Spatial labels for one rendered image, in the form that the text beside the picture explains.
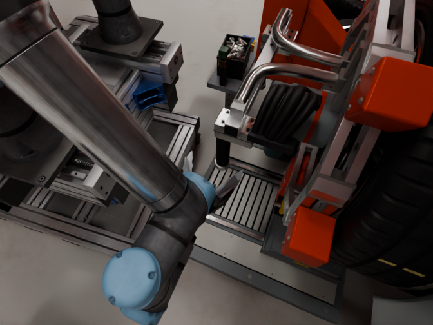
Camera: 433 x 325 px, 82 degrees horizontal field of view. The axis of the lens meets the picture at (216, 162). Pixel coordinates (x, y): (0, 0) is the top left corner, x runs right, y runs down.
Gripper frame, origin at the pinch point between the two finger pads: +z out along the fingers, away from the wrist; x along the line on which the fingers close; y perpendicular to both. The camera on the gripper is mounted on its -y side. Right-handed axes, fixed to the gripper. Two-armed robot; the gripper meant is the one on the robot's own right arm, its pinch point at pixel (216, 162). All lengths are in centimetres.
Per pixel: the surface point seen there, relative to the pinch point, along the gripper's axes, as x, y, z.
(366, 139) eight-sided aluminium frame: -24.9, 20.6, 2.0
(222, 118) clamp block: 0.3, 12.0, 4.0
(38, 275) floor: 75, -83, -50
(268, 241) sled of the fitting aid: -24, -68, 6
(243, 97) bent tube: -3.2, 18.3, 5.5
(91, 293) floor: 46, -83, -47
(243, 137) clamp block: -5.3, 10.6, 2.1
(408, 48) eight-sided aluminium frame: -25.7, 29.0, 14.0
